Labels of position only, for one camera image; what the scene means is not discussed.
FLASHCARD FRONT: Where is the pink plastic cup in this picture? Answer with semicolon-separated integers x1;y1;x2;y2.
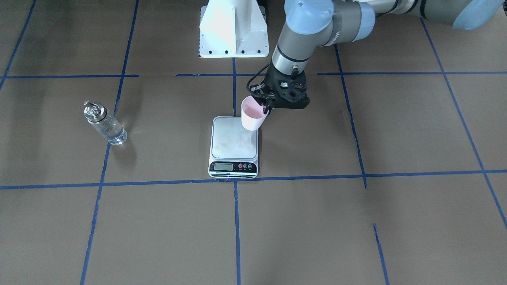
241;96;267;131

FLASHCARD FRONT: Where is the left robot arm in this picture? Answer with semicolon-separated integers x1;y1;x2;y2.
247;0;502;115

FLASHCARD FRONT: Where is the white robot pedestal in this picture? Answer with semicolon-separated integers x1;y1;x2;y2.
198;0;269;58

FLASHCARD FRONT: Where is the glass sauce bottle metal spout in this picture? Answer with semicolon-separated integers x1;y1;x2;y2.
83;100;128;145

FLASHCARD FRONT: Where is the digital kitchen scale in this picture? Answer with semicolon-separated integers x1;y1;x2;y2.
208;116;259;179

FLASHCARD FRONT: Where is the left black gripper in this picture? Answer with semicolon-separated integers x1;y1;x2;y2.
251;65;310;116

